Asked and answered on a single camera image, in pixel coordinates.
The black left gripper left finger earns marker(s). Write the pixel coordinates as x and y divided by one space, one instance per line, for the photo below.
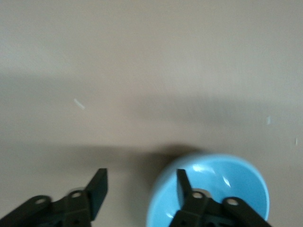
78 208

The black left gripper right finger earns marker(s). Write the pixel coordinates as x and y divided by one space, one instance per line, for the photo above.
201 212

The blue bowl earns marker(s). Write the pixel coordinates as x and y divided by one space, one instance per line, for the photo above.
236 172

